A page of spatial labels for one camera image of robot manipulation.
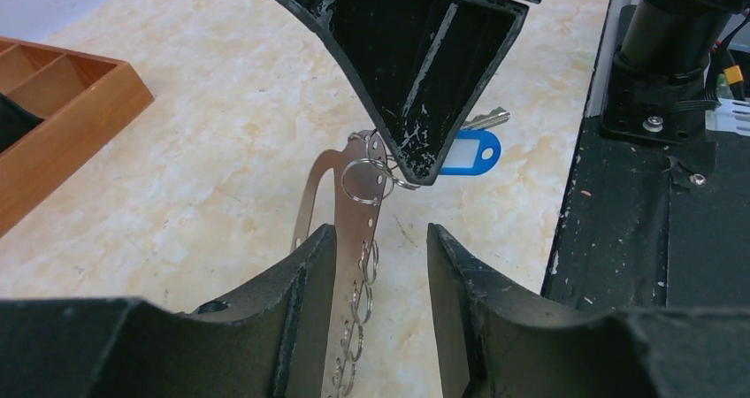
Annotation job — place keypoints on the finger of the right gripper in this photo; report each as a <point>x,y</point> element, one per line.
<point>418,66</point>

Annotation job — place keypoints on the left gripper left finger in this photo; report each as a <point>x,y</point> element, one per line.
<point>266,338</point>

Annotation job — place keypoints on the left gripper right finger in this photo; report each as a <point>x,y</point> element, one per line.
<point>496,338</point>

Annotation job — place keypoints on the silver metal key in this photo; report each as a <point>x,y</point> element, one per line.
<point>493,118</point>

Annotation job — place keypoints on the blue key tag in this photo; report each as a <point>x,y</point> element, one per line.
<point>472,153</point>

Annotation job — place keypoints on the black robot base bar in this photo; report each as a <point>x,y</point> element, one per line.
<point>656,210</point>

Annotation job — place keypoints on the orange compartment tray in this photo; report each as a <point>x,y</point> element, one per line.
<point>84,100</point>

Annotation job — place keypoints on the black round part centre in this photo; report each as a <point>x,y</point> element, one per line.
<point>16,122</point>

